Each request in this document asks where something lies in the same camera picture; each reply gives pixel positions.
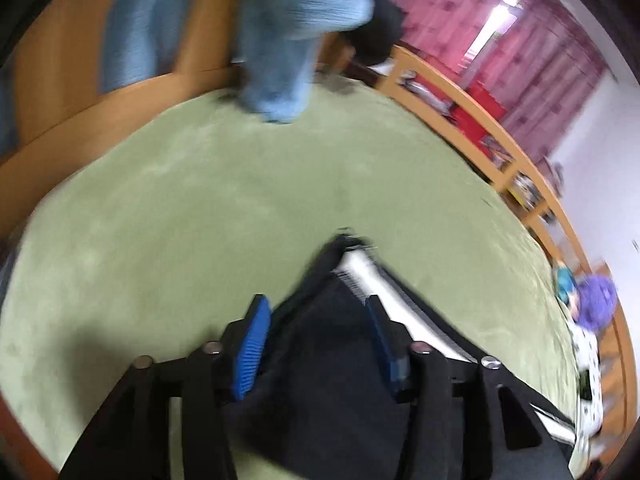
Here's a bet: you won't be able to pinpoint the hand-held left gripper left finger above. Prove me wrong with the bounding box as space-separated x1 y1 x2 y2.
59 293 274 480

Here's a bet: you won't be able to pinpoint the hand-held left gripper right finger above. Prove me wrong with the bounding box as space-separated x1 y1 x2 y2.
363 294 574 480

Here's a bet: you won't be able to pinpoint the black pants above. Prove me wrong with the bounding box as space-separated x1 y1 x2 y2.
219 231 577 480

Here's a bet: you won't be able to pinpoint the green bed blanket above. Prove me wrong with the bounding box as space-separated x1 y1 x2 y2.
0 79 592 480

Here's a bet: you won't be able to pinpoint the geometric patterned pillow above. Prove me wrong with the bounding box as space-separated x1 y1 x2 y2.
555 264 584 312

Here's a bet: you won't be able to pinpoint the white floral pillow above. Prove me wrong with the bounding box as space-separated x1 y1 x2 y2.
566 319 607 462

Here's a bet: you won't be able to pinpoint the purple plush toy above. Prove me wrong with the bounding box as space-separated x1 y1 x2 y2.
571 273 619 334

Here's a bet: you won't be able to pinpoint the pink floral curtain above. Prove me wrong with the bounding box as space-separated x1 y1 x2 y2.
379 0 532 77
477 0 614 162

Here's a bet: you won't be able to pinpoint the black garment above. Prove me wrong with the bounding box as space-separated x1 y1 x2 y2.
349 0 406 68

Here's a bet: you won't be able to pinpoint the light blue fleece garment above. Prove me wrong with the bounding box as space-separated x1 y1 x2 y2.
99 0 195 95
234 0 377 125

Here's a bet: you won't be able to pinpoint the wooden bed frame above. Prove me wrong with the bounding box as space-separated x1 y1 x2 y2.
0 0 637 480

